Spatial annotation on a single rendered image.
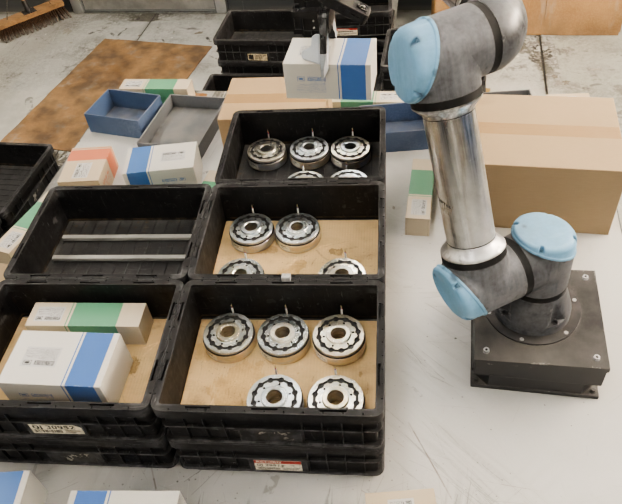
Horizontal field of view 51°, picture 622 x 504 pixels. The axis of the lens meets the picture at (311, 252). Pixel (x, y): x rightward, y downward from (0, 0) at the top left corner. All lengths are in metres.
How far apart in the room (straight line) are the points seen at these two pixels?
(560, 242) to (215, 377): 0.69
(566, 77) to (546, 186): 2.10
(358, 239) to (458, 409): 0.43
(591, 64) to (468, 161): 2.79
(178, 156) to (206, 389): 0.82
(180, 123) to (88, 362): 1.10
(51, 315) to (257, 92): 0.91
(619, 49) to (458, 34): 3.01
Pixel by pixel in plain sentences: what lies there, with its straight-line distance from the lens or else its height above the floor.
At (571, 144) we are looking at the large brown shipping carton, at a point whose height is 0.90.
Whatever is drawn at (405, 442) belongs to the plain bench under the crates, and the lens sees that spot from 1.34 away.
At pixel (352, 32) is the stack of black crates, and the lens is 2.99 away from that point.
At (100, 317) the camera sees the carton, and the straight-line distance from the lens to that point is 1.39.
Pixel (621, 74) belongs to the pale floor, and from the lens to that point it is 3.80.
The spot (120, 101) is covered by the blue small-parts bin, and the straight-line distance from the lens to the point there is 2.35.
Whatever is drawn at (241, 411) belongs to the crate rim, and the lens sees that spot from 1.13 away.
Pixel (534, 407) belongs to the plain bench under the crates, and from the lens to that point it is 1.41.
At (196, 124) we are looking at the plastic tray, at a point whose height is 0.70.
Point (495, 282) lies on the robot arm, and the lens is 1.19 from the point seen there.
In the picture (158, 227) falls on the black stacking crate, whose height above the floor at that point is 0.83.
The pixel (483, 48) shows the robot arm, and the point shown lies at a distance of 1.06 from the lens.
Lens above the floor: 1.89
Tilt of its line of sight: 45 degrees down
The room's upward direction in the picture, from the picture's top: 7 degrees counter-clockwise
